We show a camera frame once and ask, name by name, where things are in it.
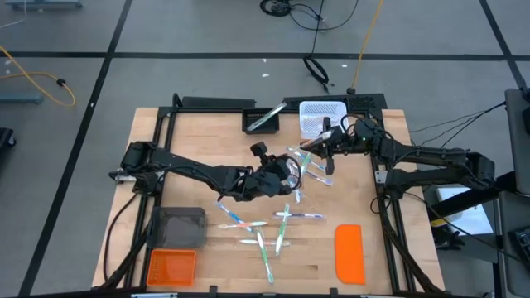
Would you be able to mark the grey desk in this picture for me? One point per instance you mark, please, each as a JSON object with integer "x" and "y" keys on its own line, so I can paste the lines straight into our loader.
{"x": 517, "y": 157}
{"x": 513, "y": 207}

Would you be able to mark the white perforated basket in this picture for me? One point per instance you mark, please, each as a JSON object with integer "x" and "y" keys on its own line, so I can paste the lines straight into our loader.
{"x": 314, "y": 108}

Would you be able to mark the black caster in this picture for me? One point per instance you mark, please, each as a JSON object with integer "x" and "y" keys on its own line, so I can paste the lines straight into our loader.
{"x": 5, "y": 138}

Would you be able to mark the silver label strip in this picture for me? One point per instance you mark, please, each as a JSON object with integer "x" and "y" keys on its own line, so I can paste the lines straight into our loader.
{"x": 154, "y": 295}

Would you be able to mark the orange perforated basket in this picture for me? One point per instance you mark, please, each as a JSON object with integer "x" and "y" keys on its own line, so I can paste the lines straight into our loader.
{"x": 172, "y": 269}

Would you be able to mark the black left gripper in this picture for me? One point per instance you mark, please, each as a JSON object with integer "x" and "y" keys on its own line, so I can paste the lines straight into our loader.
{"x": 269, "y": 182}

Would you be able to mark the blue toothbrush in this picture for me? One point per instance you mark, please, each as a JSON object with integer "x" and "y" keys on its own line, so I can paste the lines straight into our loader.
{"x": 297, "y": 194}
{"x": 295, "y": 179}
{"x": 319, "y": 165}
{"x": 234, "y": 216}

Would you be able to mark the orange plastic lid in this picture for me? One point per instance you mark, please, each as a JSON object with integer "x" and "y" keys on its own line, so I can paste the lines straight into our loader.
{"x": 350, "y": 256}

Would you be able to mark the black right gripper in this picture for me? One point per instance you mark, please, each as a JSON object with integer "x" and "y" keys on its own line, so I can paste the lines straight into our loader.
{"x": 341, "y": 140}

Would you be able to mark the black desk beam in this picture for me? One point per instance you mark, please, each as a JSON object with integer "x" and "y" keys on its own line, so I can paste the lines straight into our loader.
{"x": 468, "y": 200}

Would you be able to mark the purple toothbrush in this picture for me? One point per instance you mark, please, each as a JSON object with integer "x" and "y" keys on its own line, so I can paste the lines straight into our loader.
{"x": 319, "y": 178}
{"x": 306, "y": 215}

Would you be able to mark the grey translucent bin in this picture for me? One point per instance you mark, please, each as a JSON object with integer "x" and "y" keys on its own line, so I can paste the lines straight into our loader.
{"x": 178, "y": 227}

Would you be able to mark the green toothbrush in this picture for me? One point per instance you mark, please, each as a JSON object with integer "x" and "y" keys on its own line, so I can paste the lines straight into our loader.
{"x": 267, "y": 117}
{"x": 266, "y": 260}
{"x": 305, "y": 164}
{"x": 283, "y": 225}

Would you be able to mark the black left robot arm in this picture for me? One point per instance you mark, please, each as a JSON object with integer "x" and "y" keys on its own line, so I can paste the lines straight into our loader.
{"x": 186, "y": 167}

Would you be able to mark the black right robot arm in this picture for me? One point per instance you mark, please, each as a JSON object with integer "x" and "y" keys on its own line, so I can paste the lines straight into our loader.
{"x": 435, "y": 157}

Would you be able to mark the black keyboard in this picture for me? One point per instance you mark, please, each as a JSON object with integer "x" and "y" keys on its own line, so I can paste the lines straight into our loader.
{"x": 522, "y": 244}

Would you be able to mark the white paper sheet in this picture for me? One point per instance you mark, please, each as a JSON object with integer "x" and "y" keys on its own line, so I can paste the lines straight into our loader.
{"x": 472, "y": 219}

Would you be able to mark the black perforated panel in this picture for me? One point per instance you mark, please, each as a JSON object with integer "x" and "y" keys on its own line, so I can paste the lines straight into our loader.
{"x": 368, "y": 101}

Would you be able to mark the black mesh basket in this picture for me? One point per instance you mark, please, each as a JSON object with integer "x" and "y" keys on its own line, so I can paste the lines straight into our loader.
{"x": 271, "y": 127}

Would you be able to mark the blue-grey cart base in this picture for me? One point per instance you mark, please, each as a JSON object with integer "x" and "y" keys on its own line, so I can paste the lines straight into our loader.
{"x": 41, "y": 4}
{"x": 20, "y": 98}

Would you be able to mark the black glove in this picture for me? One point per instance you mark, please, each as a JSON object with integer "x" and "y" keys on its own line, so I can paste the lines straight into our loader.
{"x": 449, "y": 240}

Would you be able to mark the orange toothbrush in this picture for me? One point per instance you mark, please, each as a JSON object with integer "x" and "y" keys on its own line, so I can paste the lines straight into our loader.
{"x": 244, "y": 225}
{"x": 319, "y": 137}
{"x": 271, "y": 243}

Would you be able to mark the black flat panel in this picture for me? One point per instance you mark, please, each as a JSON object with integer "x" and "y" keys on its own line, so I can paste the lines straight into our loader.
{"x": 215, "y": 102}

